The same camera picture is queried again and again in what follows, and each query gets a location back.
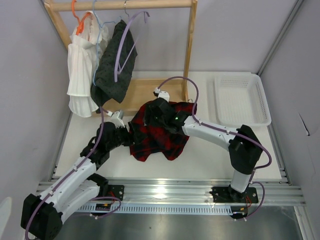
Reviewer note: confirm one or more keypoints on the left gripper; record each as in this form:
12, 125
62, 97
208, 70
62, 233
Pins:
138, 138

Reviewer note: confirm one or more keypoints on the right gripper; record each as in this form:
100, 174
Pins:
148, 111

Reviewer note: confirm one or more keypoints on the red plaid skirt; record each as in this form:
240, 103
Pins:
156, 139

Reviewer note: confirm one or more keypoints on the lilac plastic hanger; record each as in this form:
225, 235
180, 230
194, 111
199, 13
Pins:
118, 68

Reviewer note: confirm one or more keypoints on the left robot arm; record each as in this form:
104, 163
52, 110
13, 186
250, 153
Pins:
43, 215

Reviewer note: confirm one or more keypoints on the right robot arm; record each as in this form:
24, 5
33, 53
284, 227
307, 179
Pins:
243, 147

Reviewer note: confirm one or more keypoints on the light blue hanger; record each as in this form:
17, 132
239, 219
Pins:
99, 39

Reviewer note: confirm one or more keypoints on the orange hanger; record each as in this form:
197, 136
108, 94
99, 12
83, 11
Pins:
80, 27

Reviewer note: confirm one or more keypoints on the wooden clothes rack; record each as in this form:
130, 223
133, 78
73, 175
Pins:
140, 90

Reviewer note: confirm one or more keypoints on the dark dotted garment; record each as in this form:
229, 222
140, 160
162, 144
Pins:
106, 89

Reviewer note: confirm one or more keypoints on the white plastic basket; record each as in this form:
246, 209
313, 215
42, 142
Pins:
240, 99

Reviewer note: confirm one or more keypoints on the white pleated garment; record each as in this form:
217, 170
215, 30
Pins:
81, 62

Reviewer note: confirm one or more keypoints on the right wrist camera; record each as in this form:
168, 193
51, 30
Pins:
161, 94

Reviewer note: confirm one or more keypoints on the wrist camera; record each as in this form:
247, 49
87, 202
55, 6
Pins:
161, 94
117, 119

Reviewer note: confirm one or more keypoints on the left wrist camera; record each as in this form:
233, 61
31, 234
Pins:
117, 119

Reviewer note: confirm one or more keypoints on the aluminium mounting rail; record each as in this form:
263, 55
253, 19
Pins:
178, 191

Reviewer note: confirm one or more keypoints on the slotted cable duct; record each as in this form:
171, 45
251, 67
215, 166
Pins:
174, 209

